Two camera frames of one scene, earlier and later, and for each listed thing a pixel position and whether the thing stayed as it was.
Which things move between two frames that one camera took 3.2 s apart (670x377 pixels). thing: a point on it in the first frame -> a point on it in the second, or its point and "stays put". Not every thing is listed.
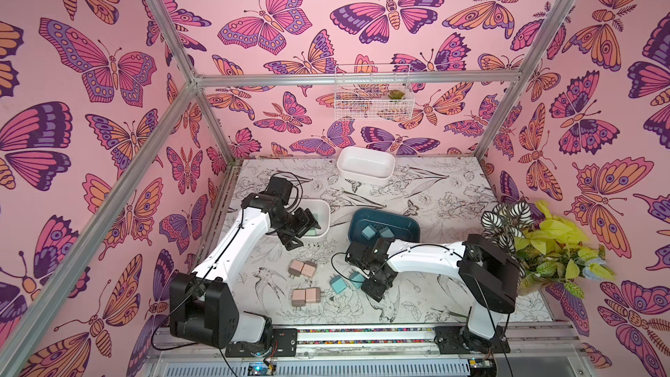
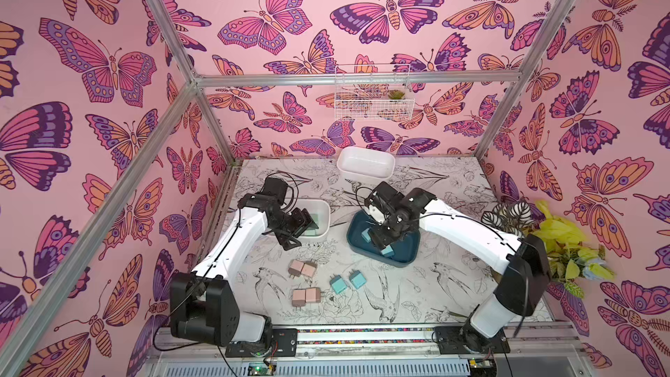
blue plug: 368,232 stays put
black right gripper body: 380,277 -> 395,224
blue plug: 358,279 stays put
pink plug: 309,269 stays put
